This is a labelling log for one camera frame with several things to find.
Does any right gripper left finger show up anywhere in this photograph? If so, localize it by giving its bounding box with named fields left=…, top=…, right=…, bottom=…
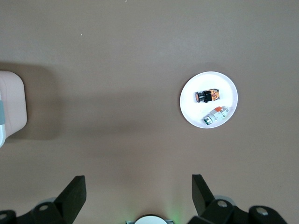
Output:
left=0, top=175, right=87, bottom=224

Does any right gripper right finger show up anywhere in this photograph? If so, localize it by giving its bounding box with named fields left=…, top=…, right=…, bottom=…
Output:
left=186, top=174, right=289, bottom=224

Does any black push button switch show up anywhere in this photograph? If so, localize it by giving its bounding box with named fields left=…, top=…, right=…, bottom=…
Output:
left=194, top=88, right=221, bottom=104

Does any small silver orange part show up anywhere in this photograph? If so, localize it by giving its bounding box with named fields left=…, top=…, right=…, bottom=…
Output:
left=202, top=105, right=231, bottom=126

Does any grey box latch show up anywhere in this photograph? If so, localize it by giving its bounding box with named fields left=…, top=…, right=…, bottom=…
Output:
left=0, top=99, right=6, bottom=126

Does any white plastic container lid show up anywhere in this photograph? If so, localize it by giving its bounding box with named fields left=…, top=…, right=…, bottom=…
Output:
left=0, top=70, right=28, bottom=149

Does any pink round plate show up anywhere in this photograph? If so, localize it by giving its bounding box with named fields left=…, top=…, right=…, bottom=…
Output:
left=179, top=71, right=239, bottom=129

